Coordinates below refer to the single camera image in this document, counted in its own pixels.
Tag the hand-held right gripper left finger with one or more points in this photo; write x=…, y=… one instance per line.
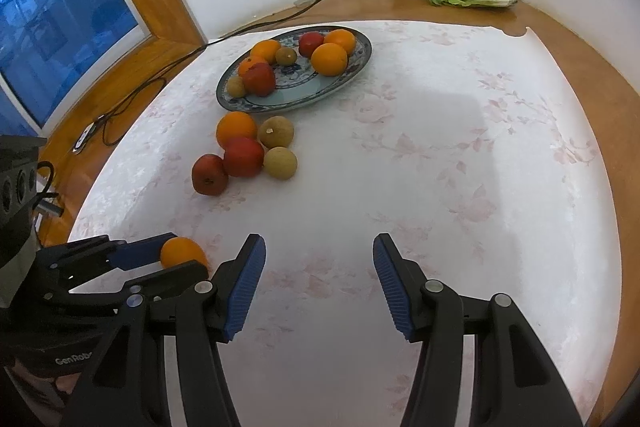
x=245, y=292

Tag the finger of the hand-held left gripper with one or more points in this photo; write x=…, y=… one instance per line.
x=170, y=277
x=140, y=253

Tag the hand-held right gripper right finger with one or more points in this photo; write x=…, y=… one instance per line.
x=395, y=294

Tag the blue patterned ceramic plate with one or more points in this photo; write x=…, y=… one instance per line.
x=300, y=92

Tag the red apple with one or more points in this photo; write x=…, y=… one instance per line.
x=209, y=174
x=243, y=157
x=311, y=44
x=259, y=78

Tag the large orange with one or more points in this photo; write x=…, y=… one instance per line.
x=329, y=59

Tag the small white device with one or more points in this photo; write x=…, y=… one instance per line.
x=85, y=138

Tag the yellow-green fruit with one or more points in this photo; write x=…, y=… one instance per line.
x=280, y=163

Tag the window pane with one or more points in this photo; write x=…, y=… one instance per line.
x=60, y=7

